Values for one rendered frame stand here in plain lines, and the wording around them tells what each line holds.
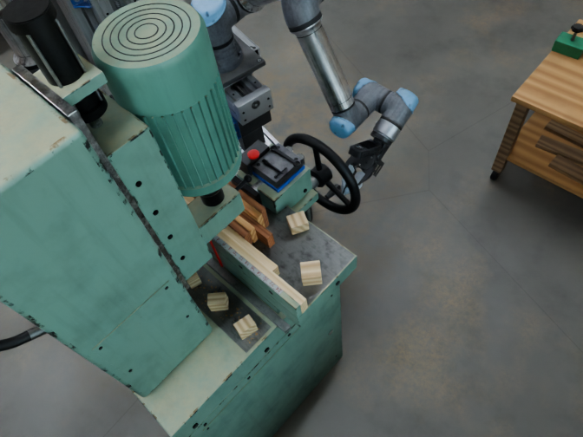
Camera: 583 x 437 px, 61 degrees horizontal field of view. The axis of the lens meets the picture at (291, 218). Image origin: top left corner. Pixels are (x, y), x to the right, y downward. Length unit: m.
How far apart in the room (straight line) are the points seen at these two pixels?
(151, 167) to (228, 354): 0.56
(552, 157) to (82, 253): 2.05
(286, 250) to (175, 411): 0.45
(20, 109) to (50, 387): 1.71
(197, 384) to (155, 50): 0.77
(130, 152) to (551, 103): 1.69
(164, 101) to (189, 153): 0.12
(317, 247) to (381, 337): 0.93
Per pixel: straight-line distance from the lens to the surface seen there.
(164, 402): 1.25
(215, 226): 1.12
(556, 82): 2.24
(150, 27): 0.82
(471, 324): 2.14
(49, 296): 0.82
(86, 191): 0.73
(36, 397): 2.35
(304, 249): 1.20
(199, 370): 1.24
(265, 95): 1.76
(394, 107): 1.55
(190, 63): 0.77
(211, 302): 1.25
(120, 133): 0.80
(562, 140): 2.53
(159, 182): 0.86
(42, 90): 0.76
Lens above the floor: 1.95
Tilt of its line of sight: 57 degrees down
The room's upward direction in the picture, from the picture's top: 10 degrees counter-clockwise
